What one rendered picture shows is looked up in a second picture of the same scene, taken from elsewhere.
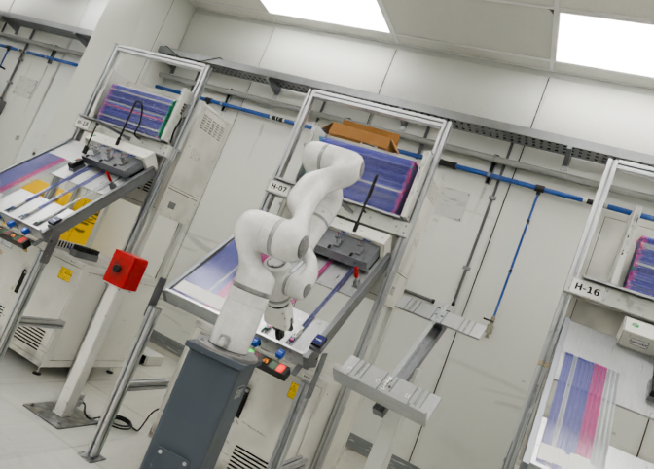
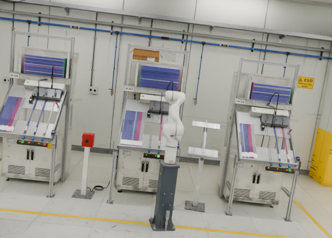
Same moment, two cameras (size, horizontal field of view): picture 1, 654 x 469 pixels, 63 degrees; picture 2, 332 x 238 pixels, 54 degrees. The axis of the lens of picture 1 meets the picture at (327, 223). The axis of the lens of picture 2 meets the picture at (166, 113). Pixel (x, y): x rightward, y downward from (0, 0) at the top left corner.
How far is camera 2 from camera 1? 229 cm
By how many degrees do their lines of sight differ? 31
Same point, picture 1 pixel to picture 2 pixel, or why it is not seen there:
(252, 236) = (170, 133)
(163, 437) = (163, 190)
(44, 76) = not seen: outside the picture
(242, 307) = (173, 152)
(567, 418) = (245, 143)
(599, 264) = (240, 90)
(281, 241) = (179, 132)
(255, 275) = (174, 142)
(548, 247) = (210, 65)
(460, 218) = (175, 60)
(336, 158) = (178, 97)
